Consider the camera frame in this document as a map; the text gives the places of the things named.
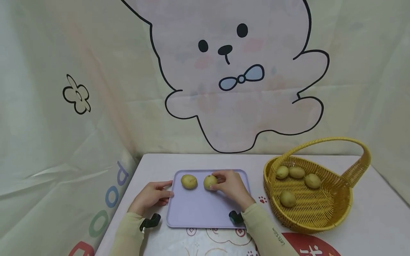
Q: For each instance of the person's left hand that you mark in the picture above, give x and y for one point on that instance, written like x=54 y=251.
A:
x=149 y=198

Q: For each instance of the person's right hand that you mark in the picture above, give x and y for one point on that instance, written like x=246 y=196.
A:
x=233 y=188

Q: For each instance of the person's left fingers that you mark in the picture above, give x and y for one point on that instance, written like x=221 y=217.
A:
x=164 y=202

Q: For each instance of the person's left thumb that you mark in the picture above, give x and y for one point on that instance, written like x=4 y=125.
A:
x=162 y=184

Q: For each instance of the person's left index finger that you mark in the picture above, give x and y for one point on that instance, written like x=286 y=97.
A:
x=166 y=193

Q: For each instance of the person's right fingers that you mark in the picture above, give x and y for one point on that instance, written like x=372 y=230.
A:
x=221 y=179

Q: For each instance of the small yellow potato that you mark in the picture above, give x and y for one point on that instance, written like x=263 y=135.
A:
x=209 y=181
x=287 y=198
x=312 y=180
x=297 y=172
x=189 y=181
x=282 y=172

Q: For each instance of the lilac plastic tray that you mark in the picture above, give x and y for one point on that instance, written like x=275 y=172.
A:
x=205 y=209

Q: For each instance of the person's right forearm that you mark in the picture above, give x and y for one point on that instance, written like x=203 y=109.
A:
x=267 y=233

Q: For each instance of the person's left forearm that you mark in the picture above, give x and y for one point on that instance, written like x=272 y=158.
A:
x=128 y=234

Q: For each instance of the black wrist band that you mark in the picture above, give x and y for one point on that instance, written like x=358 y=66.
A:
x=150 y=222
x=236 y=217

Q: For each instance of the yellow woven basket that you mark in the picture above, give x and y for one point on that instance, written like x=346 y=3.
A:
x=315 y=192

